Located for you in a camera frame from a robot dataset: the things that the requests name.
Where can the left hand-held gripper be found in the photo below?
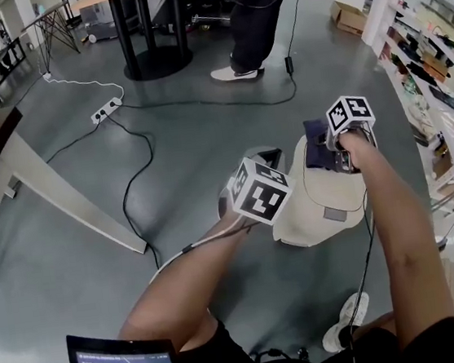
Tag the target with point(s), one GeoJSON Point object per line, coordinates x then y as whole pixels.
{"type": "Point", "coordinates": [260, 201]}

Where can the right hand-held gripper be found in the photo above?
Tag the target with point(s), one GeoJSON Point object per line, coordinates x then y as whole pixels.
{"type": "Point", "coordinates": [350, 114]}

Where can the purple cloth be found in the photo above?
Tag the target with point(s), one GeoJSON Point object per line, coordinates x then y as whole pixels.
{"type": "Point", "coordinates": [318, 157]}

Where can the beige pedal trash bin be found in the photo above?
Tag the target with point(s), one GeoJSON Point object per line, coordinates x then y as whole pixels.
{"type": "Point", "coordinates": [323, 193]}

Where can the person's left forearm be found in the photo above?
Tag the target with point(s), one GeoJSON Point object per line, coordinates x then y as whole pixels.
{"type": "Point", "coordinates": [190, 279]}

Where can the person's right forearm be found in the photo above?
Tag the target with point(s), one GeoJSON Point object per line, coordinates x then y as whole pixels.
{"type": "Point", "coordinates": [402, 237]}

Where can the black keyboard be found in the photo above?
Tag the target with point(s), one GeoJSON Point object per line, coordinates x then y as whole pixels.
{"type": "Point", "coordinates": [443, 98]}

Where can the white shelving unit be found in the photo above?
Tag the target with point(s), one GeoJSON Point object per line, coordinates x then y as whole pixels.
{"type": "Point", "coordinates": [435, 69]}

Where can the cardboard box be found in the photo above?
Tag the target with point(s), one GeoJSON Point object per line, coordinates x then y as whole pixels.
{"type": "Point", "coordinates": [348, 18]}

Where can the white power strip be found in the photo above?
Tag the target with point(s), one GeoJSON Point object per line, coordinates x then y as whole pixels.
{"type": "Point", "coordinates": [105, 110]}

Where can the person's right white sneaker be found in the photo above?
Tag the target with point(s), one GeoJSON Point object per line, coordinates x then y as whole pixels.
{"type": "Point", "coordinates": [346, 320]}

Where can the round wooden table black legs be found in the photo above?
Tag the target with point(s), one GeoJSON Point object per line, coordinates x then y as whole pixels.
{"type": "Point", "coordinates": [124, 33]}

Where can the plastic-wrapped machine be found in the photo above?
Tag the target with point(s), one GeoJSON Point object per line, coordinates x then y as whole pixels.
{"type": "Point", "coordinates": [99, 24]}

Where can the white desk with brown top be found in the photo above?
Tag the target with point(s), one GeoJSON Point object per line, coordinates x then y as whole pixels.
{"type": "Point", "coordinates": [23, 160]}

